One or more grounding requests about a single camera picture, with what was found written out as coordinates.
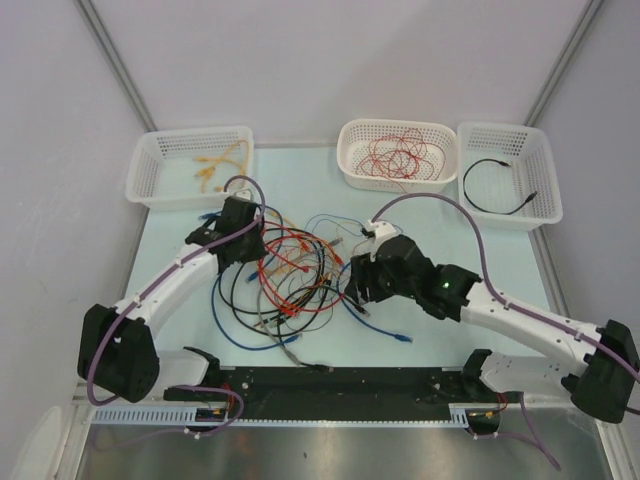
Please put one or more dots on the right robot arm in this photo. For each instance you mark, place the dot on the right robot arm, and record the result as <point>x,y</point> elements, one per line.
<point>594,366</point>

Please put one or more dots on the left white plastic basket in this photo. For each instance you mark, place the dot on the left white plastic basket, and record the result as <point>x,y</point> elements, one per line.
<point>189,168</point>

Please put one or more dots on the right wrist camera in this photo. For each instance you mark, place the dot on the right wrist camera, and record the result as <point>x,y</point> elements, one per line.
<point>378,232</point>

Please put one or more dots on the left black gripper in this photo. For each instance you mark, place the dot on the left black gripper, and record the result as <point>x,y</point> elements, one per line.
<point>255,253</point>

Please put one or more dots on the middle white plastic basket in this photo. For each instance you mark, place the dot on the middle white plastic basket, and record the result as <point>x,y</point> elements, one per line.
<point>397,156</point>

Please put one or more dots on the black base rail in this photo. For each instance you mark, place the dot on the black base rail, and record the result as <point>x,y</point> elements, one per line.
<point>350,394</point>

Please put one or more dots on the white slotted cable duct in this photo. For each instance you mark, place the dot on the white slotted cable duct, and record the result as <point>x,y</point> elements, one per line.
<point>210,417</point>

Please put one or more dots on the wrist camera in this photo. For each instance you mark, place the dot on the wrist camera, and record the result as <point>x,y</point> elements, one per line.
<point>245,194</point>
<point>378,232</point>

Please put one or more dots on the right white plastic basket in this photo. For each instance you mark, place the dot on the right white plastic basket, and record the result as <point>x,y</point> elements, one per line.
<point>506,176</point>

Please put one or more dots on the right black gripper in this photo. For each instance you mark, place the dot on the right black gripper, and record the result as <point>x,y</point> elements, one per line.
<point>362,269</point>

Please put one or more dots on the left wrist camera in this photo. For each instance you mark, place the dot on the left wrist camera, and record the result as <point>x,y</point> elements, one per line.
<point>245,194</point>

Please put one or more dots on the white plastic basket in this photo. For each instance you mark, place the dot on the white plastic basket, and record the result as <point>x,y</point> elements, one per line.
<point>189,168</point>
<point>397,156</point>
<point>506,176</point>

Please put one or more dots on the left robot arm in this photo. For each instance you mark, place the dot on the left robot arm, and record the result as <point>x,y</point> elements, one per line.
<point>117,348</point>

